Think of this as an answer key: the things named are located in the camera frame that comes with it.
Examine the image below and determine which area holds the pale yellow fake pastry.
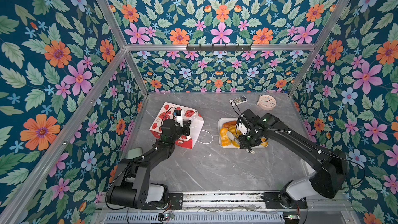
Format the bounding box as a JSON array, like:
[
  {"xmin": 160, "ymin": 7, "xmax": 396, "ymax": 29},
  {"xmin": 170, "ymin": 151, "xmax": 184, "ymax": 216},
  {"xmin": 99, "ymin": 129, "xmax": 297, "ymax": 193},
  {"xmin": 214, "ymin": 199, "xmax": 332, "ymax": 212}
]
[{"xmin": 219, "ymin": 128, "xmax": 232, "ymax": 147}]

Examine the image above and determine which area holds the orange-brown fake pastry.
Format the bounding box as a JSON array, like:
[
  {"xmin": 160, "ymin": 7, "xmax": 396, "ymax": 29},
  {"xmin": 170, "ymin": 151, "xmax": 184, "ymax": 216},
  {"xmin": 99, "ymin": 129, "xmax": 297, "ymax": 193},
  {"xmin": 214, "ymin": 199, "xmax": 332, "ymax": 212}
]
[{"xmin": 222, "ymin": 120, "xmax": 236, "ymax": 129}]

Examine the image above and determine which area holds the white and red paper bag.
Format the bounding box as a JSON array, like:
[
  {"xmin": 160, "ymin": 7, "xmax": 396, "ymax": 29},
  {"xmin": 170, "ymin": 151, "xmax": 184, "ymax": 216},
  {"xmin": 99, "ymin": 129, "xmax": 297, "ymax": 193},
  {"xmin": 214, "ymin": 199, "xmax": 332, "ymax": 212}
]
[{"xmin": 150, "ymin": 102, "xmax": 204, "ymax": 150}]

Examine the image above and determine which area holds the yellow ring fake bread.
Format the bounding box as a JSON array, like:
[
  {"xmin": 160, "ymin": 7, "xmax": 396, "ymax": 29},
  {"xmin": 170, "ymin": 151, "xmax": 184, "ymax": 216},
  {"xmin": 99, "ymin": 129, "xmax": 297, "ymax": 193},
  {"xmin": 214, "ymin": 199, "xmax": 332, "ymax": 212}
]
[{"xmin": 260, "ymin": 137, "xmax": 268, "ymax": 147}]

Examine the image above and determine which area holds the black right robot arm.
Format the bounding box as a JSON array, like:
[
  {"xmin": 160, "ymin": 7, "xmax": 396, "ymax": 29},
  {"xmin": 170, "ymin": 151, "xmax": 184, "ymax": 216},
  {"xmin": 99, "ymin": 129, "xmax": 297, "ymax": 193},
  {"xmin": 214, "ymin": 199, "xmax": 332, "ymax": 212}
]
[{"xmin": 235, "ymin": 110, "xmax": 348, "ymax": 208}]

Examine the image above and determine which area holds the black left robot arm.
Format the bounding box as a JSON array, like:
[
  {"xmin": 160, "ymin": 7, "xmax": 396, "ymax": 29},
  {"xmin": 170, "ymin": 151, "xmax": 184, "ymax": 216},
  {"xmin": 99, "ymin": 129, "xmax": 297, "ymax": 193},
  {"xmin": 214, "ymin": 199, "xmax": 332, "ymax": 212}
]
[{"xmin": 105, "ymin": 119, "xmax": 192, "ymax": 209}]

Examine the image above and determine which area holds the white rectangular tray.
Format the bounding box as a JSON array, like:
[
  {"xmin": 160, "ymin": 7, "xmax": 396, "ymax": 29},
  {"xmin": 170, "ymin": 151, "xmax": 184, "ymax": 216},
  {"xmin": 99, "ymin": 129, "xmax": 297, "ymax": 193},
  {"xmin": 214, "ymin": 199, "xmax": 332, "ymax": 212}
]
[{"xmin": 218, "ymin": 117, "xmax": 269, "ymax": 149}]

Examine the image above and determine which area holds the white remote control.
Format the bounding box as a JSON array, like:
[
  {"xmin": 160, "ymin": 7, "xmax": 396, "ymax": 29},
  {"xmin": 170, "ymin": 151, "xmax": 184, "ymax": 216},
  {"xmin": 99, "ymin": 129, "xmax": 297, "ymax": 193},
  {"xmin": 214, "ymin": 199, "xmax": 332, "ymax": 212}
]
[{"xmin": 229, "ymin": 96, "xmax": 247, "ymax": 106}]

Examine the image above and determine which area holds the pink round alarm clock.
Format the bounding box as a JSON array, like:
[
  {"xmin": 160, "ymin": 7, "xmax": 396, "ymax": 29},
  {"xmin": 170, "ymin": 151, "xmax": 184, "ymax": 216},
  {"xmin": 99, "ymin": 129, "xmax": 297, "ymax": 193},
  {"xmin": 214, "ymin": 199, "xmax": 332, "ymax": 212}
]
[{"xmin": 257, "ymin": 95, "xmax": 277, "ymax": 111}]

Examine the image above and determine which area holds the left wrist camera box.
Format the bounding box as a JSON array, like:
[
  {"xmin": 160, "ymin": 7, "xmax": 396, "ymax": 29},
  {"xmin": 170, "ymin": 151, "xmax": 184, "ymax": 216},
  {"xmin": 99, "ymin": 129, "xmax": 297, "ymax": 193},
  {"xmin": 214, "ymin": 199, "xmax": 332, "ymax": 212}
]
[{"xmin": 173, "ymin": 108, "xmax": 183, "ymax": 127}]

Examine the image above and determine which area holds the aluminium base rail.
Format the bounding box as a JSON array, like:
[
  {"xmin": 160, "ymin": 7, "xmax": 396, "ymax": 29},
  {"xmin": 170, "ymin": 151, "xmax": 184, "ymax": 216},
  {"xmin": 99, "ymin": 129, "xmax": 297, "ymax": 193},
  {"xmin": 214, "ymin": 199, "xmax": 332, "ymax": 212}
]
[{"xmin": 96, "ymin": 190, "xmax": 355, "ymax": 215}]

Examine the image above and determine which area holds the black wall hook bar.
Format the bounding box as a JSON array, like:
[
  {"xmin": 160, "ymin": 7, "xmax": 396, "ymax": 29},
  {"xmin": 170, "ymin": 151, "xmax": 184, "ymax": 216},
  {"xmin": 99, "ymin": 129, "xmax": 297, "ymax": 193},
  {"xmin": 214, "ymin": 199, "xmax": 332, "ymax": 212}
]
[{"xmin": 186, "ymin": 44, "xmax": 252, "ymax": 52}]

